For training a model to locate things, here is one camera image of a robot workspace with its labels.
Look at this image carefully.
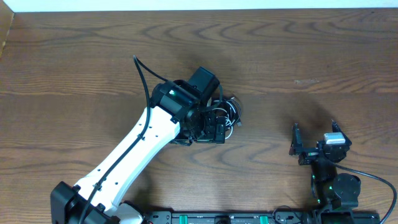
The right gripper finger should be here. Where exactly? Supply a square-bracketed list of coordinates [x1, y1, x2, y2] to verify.
[331, 120, 352, 146]
[289, 123, 303, 156]

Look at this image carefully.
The black usb cable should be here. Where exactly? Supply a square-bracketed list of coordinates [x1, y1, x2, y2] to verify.
[211, 96, 243, 128]

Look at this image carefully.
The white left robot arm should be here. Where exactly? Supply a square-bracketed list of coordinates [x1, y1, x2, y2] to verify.
[50, 67, 226, 223]

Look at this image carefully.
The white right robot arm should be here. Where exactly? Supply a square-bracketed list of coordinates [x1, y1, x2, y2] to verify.
[289, 121, 361, 223]

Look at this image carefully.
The cardboard side panel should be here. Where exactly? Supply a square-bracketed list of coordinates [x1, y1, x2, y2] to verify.
[0, 0, 14, 56]

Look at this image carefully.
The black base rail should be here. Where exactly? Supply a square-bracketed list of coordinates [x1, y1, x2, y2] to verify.
[143, 210, 380, 224]

